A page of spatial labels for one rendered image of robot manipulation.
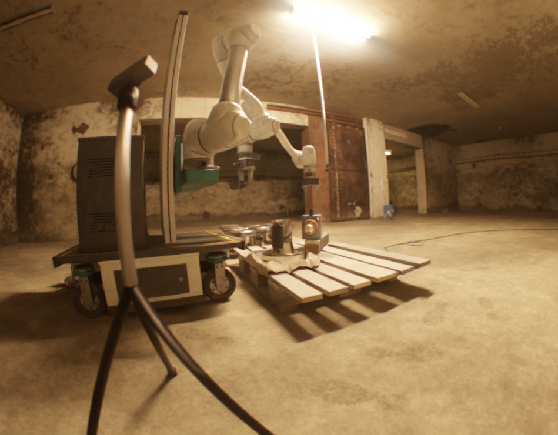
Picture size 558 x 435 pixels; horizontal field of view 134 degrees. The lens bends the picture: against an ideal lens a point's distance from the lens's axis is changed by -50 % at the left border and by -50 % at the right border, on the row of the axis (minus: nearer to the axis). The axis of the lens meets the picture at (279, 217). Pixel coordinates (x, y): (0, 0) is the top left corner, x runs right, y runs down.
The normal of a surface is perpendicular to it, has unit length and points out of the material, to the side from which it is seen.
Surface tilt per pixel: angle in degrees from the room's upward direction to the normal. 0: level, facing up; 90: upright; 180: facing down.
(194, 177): 90
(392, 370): 0
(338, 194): 90
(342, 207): 90
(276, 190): 90
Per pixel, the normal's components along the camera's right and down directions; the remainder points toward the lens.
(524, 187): -0.92, 0.05
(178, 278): 0.51, 0.02
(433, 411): -0.04, -1.00
